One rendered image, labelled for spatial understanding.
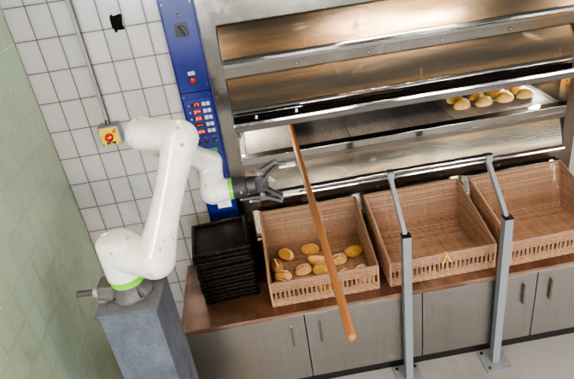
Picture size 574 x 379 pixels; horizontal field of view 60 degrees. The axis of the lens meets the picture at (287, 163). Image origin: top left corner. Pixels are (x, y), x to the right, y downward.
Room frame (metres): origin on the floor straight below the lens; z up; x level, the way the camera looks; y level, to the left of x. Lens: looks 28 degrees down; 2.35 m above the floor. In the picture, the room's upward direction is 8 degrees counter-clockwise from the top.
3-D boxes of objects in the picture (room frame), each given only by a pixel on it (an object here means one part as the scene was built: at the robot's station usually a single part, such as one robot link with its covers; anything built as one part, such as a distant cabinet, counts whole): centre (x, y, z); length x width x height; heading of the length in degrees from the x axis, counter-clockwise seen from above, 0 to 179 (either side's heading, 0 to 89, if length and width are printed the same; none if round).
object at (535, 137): (2.40, -0.66, 1.02); 1.79 x 0.11 x 0.19; 93
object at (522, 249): (2.16, -1.30, 0.72); 0.56 x 0.49 x 0.28; 94
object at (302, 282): (2.11, -0.09, 0.72); 0.56 x 0.49 x 0.28; 92
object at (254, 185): (1.81, 0.13, 1.33); 0.09 x 0.07 x 0.08; 92
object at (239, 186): (1.81, 0.21, 1.33); 0.12 x 0.06 x 0.09; 2
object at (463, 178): (2.40, -0.66, 0.76); 1.79 x 0.11 x 0.19; 93
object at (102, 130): (2.29, 0.84, 1.46); 0.10 x 0.07 x 0.10; 93
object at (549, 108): (2.42, -0.66, 1.16); 1.80 x 0.06 x 0.04; 93
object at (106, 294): (1.40, 0.67, 1.23); 0.26 x 0.15 x 0.06; 89
